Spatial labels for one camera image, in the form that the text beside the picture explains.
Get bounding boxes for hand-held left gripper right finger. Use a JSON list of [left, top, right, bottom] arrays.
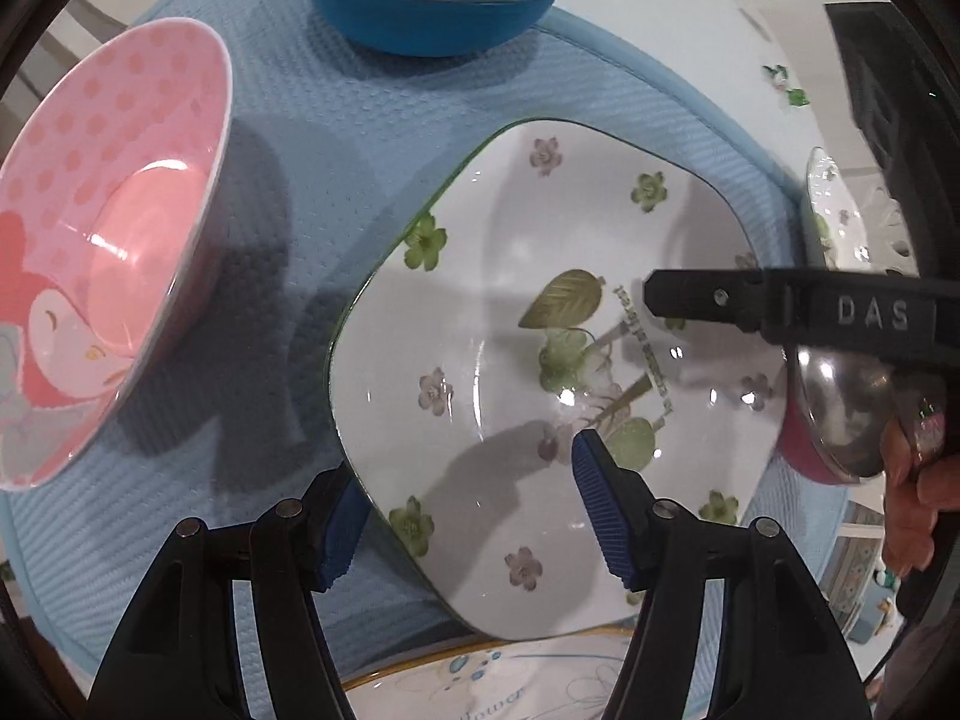
[[570, 429, 875, 720]]

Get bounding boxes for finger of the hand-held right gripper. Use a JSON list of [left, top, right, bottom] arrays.
[[643, 266, 781, 338]]

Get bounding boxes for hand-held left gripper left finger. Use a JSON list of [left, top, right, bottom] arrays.
[[88, 465, 372, 720]]

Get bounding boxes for small pink steel bowl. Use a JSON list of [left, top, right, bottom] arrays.
[[776, 345, 897, 487]]

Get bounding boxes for white square floral plate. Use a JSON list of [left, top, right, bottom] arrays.
[[326, 118, 788, 642]]

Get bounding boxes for person's right hand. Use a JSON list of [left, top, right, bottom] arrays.
[[881, 420, 960, 578]]

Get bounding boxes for white carved chair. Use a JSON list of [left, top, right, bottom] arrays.
[[847, 180, 922, 275]]

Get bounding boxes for white plate with green print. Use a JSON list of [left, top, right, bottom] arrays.
[[804, 146, 852, 271]]

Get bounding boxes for yellow rimmed blue print plate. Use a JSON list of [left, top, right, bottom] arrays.
[[341, 626, 638, 720]]

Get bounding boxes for green candy wrapper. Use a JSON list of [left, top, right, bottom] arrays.
[[763, 64, 811, 107]]

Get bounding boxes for patterned seat cushion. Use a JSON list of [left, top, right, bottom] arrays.
[[821, 502, 905, 642]]

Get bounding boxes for pink cartoon print bowl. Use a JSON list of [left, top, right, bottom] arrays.
[[0, 21, 232, 492]]

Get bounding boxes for light blue woven mat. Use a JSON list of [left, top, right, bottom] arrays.
[[0, 0, 852, 720]]

